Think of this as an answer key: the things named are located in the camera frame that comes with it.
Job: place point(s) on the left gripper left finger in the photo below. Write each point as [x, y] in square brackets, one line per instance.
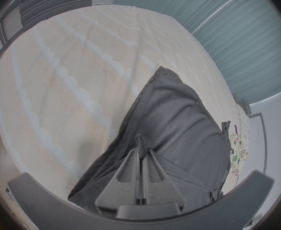
[121, 183]

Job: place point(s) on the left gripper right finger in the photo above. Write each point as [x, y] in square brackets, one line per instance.
[159, 183]

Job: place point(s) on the black T-shirt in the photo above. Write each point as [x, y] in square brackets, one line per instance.
[174, 118]

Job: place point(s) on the bed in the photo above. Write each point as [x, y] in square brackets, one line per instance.
[59, 80]

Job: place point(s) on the white printed pyjama top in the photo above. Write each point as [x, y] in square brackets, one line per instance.
[237, 157]

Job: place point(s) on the white printed pillow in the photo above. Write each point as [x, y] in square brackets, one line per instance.
[243, 118]

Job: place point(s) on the grey bedside table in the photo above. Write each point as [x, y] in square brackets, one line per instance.
[244, 103]

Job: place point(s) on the black chest of drawers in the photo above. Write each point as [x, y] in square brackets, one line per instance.
[54, 8]

